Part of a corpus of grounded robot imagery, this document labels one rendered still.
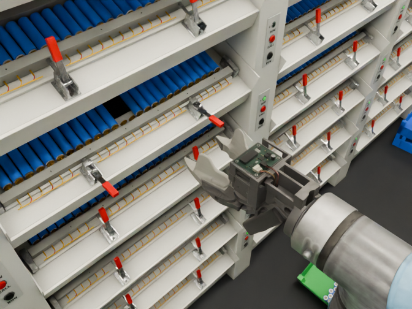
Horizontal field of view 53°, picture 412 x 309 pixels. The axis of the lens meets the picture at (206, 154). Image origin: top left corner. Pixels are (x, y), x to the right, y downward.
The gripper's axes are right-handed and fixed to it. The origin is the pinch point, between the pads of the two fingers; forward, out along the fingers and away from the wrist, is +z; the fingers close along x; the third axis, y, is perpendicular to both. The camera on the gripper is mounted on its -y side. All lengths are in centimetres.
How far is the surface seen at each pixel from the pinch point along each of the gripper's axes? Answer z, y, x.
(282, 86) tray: 24, -26, -53
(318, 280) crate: -5, -104, -53
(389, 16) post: 18, -19, -100
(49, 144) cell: 25.9, -4.7, 15.7
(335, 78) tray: 19, -31, -74
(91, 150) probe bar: 20.8, -6.4, 10.3
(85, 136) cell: 23.9, -5.5, 9.3
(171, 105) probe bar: 20.6, -6.6, -9.5
